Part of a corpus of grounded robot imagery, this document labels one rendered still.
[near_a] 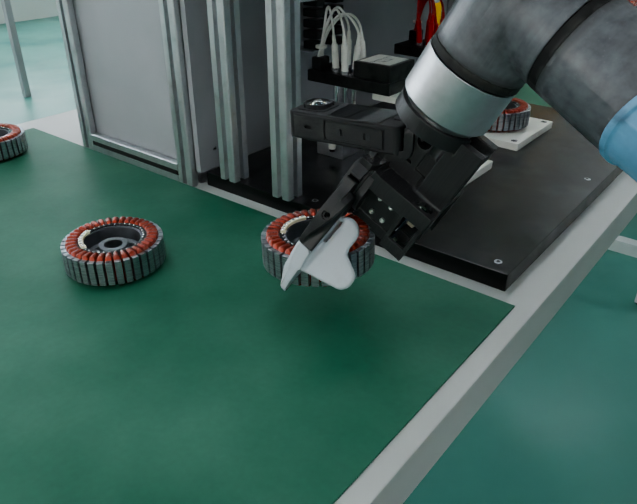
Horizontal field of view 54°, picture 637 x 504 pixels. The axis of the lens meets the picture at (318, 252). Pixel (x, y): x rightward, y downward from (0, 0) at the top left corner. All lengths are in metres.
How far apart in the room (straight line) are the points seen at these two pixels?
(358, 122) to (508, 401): 1.27
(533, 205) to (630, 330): 1.27
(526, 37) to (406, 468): 0.32
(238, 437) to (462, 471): 1.05
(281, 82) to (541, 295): 0.39
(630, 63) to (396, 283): 0.37
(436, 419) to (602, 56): 0.30
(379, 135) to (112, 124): 0.65
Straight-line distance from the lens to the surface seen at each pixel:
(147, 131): 1.02
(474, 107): 0.47
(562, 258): 0.80
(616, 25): 0.43
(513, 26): 0.44
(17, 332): 0.68
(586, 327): 2.06
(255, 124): 1.00
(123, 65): 1.02
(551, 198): 0.90
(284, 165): 0.82
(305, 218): 0.64
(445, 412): 0.55
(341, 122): 0.53
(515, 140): 1.07
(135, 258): 0.70
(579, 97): 0.43
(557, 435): 1.66
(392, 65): 0.90
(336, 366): 0.58
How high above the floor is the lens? 1.12
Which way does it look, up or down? 29 degrees down
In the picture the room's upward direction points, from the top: straight up
